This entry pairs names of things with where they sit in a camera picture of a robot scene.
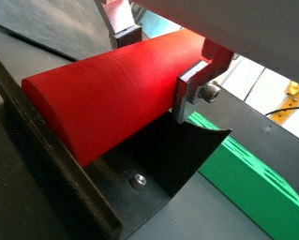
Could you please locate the yellow metal bracket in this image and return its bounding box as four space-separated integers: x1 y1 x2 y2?
269 81 299 125

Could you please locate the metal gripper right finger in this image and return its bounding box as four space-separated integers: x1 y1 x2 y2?
171 39 232 123

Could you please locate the red cylinder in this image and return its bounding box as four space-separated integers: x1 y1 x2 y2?
21 29 206 166

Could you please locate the black cable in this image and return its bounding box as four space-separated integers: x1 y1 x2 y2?
263 105 299 117

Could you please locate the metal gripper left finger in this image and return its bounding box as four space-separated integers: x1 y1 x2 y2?
94 0 142 49

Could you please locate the green shape sorter block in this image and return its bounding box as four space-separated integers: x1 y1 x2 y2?
187 111 299 240

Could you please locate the black cradle stand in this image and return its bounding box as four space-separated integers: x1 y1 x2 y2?
0 61 230 240

